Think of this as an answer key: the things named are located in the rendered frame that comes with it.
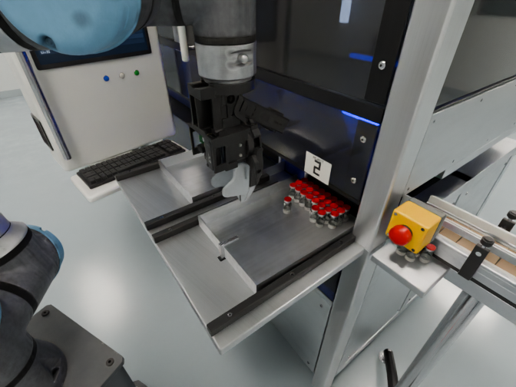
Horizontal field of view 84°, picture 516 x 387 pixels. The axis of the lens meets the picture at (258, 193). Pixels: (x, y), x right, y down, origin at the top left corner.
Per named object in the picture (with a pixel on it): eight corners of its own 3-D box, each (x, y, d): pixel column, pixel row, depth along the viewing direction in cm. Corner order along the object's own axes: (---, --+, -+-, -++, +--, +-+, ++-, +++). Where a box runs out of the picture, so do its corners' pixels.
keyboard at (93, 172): (169, 141, 132) (167, 137, 131) (186, 151, 124) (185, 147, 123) (77, 174, 109) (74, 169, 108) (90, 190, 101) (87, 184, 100)
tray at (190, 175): (242, 142, 115) (242, 134, 113) (284, 170, 98) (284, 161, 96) (160, 168, 99) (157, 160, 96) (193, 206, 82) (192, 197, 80)
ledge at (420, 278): (402, 235, 75) (405, 229, 74) (453, 266, 67) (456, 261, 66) (369, 259, 68) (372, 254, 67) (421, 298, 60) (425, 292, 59)
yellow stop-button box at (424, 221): (402, 221, 65) (412, 196, 61) (434, 239, 60) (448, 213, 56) (382, 235, 61) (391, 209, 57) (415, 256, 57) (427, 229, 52)
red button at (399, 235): (395, 232, 60) (400, 217, 58) (412, 243, 57) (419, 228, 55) (384, 239, 58) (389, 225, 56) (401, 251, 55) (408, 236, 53)
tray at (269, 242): (296, 183, 91) (296, 173, 89) (362, 229, 74) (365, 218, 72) (199, 225, 75) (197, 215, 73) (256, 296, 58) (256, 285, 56)
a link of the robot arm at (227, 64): (234, 34, 39) (271, 42, 34) (236, 69, 42) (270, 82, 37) (184, 39, 36) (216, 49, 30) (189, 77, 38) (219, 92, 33)
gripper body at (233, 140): (192, 157, 45) (180, 77, 38) (238, 143, 49) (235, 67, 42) (216, 179, 40) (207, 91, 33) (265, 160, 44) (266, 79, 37)
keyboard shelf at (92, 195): (163, 139, 140) (163, 133, 139) (197, 159, 125) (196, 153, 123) (64, 173, 115) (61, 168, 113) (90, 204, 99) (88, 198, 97)
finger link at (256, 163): (237, 179, 48) (235, 130, 43) (246, 175, 49) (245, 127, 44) (253, 192, 45) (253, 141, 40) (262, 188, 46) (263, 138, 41)
